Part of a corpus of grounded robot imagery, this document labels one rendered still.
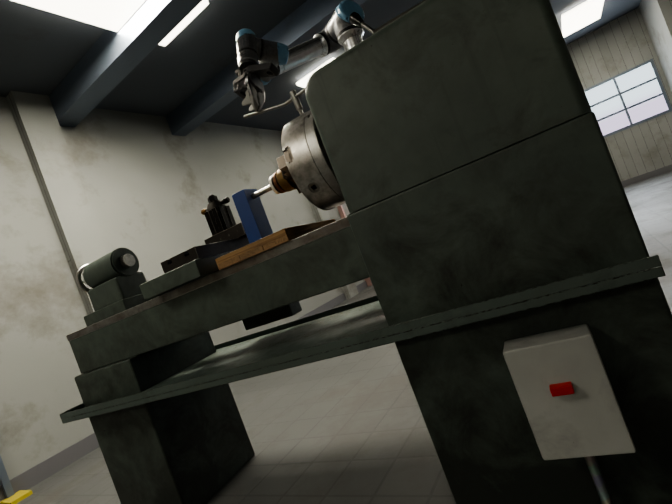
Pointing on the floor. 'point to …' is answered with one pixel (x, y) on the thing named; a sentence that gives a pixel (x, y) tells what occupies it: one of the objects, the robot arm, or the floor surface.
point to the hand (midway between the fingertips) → (258, 107)
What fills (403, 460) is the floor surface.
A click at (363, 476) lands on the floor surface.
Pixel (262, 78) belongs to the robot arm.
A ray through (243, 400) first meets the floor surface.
